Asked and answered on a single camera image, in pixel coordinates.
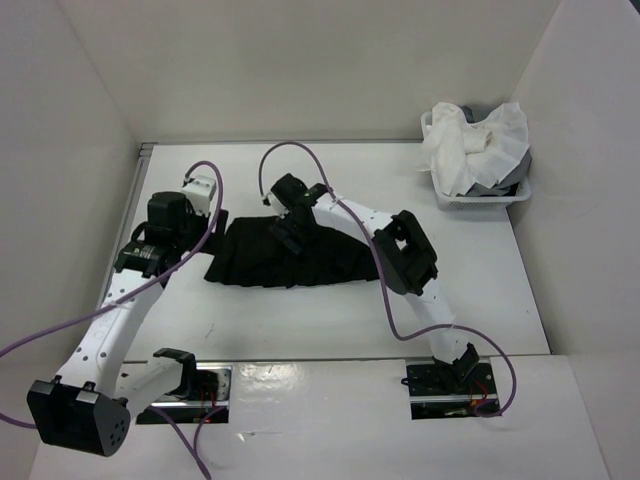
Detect white plastic laundry basket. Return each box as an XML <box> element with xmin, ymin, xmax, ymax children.
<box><xmin>420</xmin><ymin>110</ymin><xmax>532</xmax><ymax>211</ymax></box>

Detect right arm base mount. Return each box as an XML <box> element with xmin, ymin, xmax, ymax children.
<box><xmin>400</xmin><ymin>360</ymin><xmax>501</xmax><ymax>420</ymax></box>

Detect white crumpled cloth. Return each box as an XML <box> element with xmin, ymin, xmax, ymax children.
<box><xmin>414</xmin><ymin>101</ymin><xmax>530</xmax><ymax>196</ymax></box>

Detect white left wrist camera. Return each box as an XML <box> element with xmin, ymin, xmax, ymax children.
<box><xmin>181</xmin><ymin>175</ymin><xmax>217</xmax><ymax>218</ymax></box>

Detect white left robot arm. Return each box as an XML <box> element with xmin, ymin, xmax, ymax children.
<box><xmin>27</xmin><ymin>181</ymin><xmax>226</xmax><ymax>457</ymax></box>

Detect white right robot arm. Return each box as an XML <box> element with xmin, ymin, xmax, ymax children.
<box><xmin>263</xmin><ymin>174</ymin><xmax>479</xmax><ymax>393</ymax></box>

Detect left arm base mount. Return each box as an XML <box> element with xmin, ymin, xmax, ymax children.
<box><xmin>135</xmin><ymin>364</ymin><xmax>232</xmax><ymax>425</ymax></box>

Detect black pleated skirt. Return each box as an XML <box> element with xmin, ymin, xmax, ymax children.
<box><xmin>204</xmin><ymin>216</ymin><xmax>379</xmax><ymax>288</ymax></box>

